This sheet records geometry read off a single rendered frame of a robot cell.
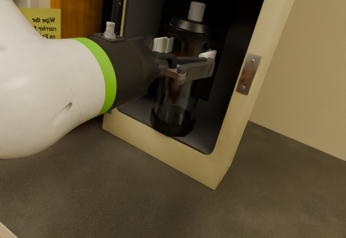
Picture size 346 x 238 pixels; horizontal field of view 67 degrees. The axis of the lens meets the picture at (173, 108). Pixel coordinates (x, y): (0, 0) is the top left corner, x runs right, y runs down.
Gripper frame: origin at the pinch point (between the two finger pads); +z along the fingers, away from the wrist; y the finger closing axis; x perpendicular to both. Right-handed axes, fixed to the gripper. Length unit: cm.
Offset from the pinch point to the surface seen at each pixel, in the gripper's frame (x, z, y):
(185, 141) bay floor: 17.9, -2.2, -5.6
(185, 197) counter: 25.5, -8.6, -11.0
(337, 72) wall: 1.8, 40.3, -29.4
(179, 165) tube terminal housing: 24.0, -2.7, -5.9
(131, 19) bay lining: -2.8, -1.4, 13.5
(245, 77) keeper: 0.0, -3.0, -13.2
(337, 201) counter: 25.3, 14.9, -39.4
